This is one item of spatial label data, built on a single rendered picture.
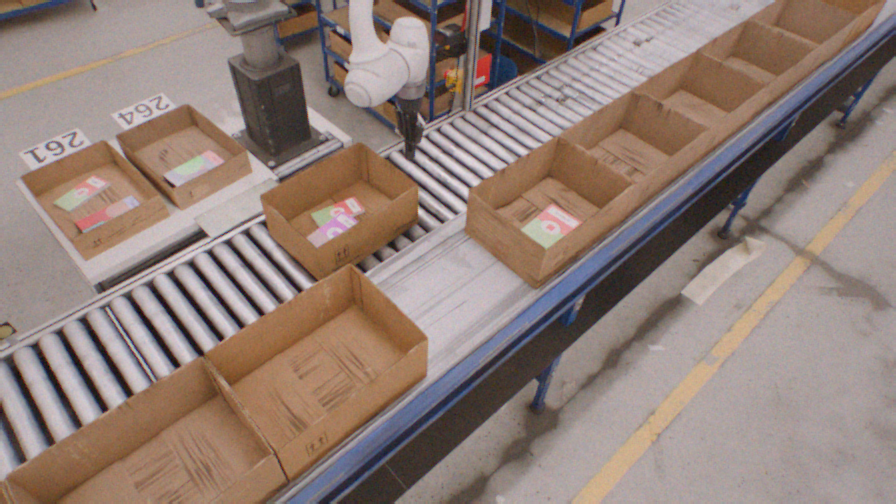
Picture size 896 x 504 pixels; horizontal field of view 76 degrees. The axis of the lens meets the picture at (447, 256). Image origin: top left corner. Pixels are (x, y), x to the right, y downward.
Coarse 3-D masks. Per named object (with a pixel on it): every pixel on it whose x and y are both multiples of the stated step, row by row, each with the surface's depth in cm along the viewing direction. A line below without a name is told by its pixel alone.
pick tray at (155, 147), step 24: (168, 120) 212; (192, 120) 218; (120, 144) 200; (144, 144) 210; (168, 144) 212; (192, 144) 212; (216, 144) 213; (144, 168) 194; (168, 168) 203; (216, 168) 192; (240, 168) 200; (168, 192) 189; (192, 192) 190
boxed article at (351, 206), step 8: (344, 200) 195; (352, 200) 195; (328, 208) 192; (336, 208) 192; (344, 208) 192; (352, 208) 193; (360, 208) 193; (312, 216) 190; (320, 216) 190; (328, 216) 190; (352, 216) 191; (320, 224) 187
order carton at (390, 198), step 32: (352, 160) 195; (384, 160) 187; (288, 192) 182; (320, 192) 193; (352, 192) 199; (384, 192) 198; (416, 192) 181; (288, 224) 167; (384, 224) 178; (320, 256) 164; (352, 256) 176
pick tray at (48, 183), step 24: (96, 144) 197; (48, 168) 190; (72, 168) 196; (96, 168) 202; (120, 168) 202; (48, 192) 193; (120, 192) 195; (144, 192) 195; (48, 216) 187; (72, 216) 187; (120, 216) 176; (144, 216) 182; (168, 216) 189; (72, 240) 169; (96, 240) 175; (120, 240) 181
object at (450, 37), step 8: (456, 24) 213; (440, 32) 208; (448, 32) 207; (456, 32) 209; (464, 32) 212; (440, 40) 208; (448, 40) 208; (456, 40) 211; (448, 48) 214; (456, 48) 216
